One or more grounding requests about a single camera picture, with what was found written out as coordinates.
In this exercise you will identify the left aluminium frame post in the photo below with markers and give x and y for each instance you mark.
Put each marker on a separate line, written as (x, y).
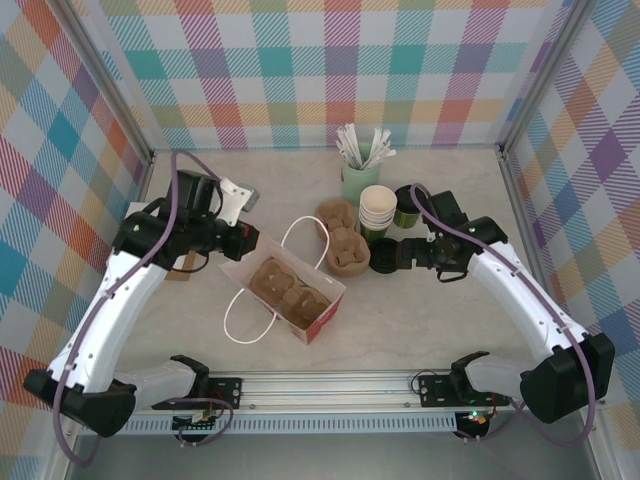
(107, 80)

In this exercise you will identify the stack of paper cups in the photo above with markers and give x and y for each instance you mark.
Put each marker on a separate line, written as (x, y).
(378, 200)

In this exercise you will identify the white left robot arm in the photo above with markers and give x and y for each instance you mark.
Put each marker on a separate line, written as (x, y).
(100, 325)

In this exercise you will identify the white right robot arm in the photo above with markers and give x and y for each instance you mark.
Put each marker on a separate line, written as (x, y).
(525, 300)

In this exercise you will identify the left electronics board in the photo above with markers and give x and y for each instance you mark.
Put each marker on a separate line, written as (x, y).
(195, 425)

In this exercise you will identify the white paper wrapped stirrer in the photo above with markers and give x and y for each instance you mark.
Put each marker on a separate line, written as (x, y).
(350, 142)
(387, 152)
(376, 142)
(356, 142)
(384, 140)
(345, 145)

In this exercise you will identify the aluminium frame post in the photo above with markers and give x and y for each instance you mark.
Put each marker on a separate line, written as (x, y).
(544, 75)
(107, 80)

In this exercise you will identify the mint green holder cup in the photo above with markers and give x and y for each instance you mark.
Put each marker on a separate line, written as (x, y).
(357, 182)

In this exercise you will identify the left aluminium side rail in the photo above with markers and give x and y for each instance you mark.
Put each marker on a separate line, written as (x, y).
(146, 170)

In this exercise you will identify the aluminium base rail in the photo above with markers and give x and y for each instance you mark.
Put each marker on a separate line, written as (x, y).
(325, 390)

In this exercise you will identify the right aluminium side rail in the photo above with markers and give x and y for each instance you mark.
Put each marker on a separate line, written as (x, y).
(517, 200)

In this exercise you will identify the white paper napkin stack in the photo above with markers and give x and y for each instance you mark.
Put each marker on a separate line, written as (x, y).
(137, 209)

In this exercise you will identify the electronics board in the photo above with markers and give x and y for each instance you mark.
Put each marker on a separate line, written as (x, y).
(475, 417)
(195, 425)

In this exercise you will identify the right electronics board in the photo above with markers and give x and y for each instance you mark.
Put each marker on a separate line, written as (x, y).
(475, 417)

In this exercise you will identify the aluminium side rail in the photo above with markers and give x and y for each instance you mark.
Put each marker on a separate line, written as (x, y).
(146, 170)
(517, 200)

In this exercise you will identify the right aluminium frame post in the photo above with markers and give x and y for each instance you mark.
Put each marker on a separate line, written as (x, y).
(544, 75)

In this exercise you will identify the red white paper gift bag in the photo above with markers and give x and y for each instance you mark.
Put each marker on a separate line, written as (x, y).
(240, 272)

